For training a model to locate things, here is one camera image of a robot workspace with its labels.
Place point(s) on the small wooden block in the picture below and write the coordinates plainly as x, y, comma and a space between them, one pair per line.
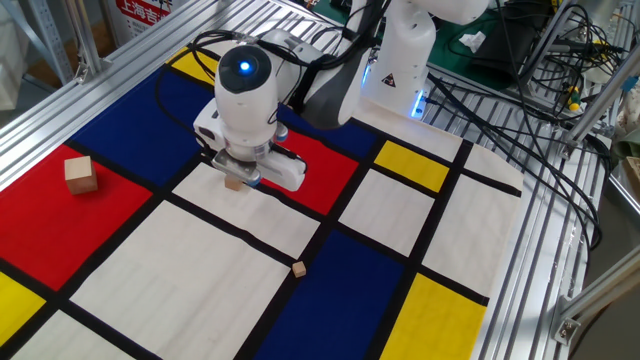
299, 269

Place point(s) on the medium wooden block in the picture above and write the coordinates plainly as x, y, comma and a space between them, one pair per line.
233, 184

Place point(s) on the green mat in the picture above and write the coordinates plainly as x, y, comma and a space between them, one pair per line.
452, 60

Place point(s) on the crumpled white paper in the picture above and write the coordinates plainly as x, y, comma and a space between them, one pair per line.
472, 41

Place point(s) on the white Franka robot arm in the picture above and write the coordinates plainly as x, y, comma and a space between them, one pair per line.
245, 110

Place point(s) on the red white sign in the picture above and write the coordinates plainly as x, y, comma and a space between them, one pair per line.
142, 15

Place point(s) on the grey perforated shelf post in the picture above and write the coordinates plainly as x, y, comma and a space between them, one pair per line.
47, 35

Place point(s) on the large wooden block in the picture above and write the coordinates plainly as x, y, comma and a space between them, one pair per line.
81, 175

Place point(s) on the slanted aluminium post with bracket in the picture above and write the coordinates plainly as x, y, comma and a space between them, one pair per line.
85, 35

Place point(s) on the aluminium table edge rail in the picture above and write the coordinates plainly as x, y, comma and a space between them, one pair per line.
75, 115

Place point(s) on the yellow green screwdriver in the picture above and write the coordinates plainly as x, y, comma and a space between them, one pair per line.
573, 99

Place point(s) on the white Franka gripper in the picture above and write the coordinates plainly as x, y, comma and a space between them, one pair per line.
285, 172

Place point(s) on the black box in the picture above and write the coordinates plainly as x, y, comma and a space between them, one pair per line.
505, 50

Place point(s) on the Mondrian pattern cloth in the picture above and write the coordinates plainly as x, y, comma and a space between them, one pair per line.
175, 280

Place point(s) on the silver blue wrist camera module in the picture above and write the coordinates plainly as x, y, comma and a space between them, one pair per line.
235, 167

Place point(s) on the aluminium frame post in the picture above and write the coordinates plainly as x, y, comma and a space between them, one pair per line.
600, 100
595, 295

